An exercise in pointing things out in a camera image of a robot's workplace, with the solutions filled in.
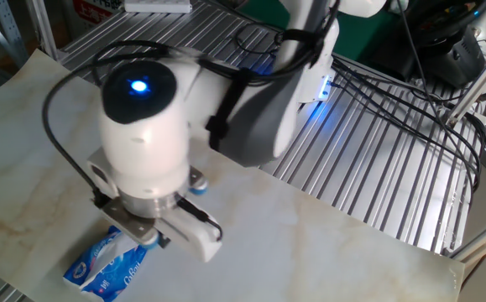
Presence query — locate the blue tissue pack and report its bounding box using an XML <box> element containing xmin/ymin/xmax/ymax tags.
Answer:
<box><xmin>62</xmin><ymin>225</ymin><xmax>150</xmax><ymax>302</ymax></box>

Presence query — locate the blue-grey metal shelf frame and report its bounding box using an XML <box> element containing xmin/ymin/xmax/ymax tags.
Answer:
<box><xmin>0</xmin><ymin>0</ymin><xmax>29</xmax><ymax>68</ymax></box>

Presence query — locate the white power strip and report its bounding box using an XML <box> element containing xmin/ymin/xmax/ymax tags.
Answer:
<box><xmin>123</xmin><ymin>0</ymin><xmax>193</xmax><ymax>13</ymax></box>

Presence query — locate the green board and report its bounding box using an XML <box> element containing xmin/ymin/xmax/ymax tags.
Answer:
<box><xmin>242</xmin><ymin>0</ymin><xmax>395</xmax><ymax>64</ymax></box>

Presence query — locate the red printed box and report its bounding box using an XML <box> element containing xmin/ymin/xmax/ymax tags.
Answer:
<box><xmin>72</xmin><ymin>0</ymin><xmax>125</xmax><ymax>25</ymax></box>

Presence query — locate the black steering wheel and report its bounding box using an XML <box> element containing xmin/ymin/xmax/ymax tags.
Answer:
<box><xmin>405</xmin><ymin>0</ymin><xmax>486</xmax><ymax>49</ymax></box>

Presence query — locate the black camera cable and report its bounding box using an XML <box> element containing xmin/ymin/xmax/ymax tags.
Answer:
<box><xmin>41</xmin><ymin>39</ymin><xmax>336</xmax><ymax>209</ymax></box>
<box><xmin>175</xmin><ymin>196</ymin><xmax>223</xmax><ymax>242</ymax></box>

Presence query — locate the grey metal post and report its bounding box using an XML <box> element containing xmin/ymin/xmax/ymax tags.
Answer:
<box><xmin>26</xmin><ymin>0</ymin><xmax>61</xmax><ymax>62</ymax></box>

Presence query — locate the black steering wheel base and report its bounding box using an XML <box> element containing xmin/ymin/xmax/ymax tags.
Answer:
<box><xmin>370</xmin><ymin>24</ymin><xmax>486</xmax><ymax>89</ymax></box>

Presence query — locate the white paper napkin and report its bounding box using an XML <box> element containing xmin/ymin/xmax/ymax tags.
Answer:
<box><xmin>81</xmin><ymin>232</ymin><xmax>138</xmax><ymax>290</ymax></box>

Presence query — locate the marble pattern board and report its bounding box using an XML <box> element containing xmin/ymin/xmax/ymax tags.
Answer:
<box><xmin>0</xmin><ymin>49</ymin><xmax>466</xmax><ymax>302</ymax></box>

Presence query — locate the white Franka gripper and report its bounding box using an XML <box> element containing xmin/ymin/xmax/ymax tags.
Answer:
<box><xmin>86</xmin><ymin>148</ymin><xmax>223</xmax><ymax>263</ymax></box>

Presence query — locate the black cable bundle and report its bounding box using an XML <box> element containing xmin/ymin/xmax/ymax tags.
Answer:
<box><xmin>330</xmin><ymin>54</ymin><xmax>486</xmax><ymax>194</ymax></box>

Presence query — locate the aluminium frame beam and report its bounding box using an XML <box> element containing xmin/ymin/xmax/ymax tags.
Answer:
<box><xmin>446</xmin><ymin>35</ymin><xmax>486</xmax><ymax>127</ymax></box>

